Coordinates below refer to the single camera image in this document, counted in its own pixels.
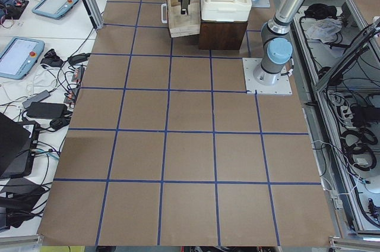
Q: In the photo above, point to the blue teach pendant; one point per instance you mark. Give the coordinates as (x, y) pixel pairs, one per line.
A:
(54, 9)
(19, 56)

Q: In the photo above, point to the dark brown wooden cabinet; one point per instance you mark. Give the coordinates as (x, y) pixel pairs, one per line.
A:
(221, 35)

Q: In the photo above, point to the black laptop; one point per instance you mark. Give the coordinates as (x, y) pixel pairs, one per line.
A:
(18, 140)

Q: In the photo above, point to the white drawer handle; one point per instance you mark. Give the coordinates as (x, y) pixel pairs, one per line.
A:
(164, 13)

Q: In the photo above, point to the black power adapter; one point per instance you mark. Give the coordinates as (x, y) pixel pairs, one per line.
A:
(44, 110)

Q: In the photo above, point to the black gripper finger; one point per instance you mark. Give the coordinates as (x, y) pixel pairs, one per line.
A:
(184, 6)

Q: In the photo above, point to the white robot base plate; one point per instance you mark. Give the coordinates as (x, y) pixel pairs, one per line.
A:
(257, 81)

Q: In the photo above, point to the white plastic crate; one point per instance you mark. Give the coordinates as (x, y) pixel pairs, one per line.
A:
(225, 10)

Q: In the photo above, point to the blue teach pendant far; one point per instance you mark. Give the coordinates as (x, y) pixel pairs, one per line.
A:
(54, 9)

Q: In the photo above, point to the blue teach pendant near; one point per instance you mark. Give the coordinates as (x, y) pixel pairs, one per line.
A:
(19, 56)

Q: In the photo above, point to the white crumpled cloth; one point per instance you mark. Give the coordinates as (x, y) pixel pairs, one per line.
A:
(325, 30)

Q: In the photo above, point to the light wooden drawer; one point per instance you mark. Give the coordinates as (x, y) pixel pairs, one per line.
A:
(181, 25)

